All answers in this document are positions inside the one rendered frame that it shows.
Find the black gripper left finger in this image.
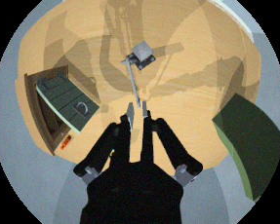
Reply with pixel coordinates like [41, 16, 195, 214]
[73, 102, 135, 192]

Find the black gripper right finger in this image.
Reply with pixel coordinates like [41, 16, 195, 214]
[138, 101, 203, 194]

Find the orange spirit level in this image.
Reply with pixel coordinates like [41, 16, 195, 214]
[60, 135, 71, 150]

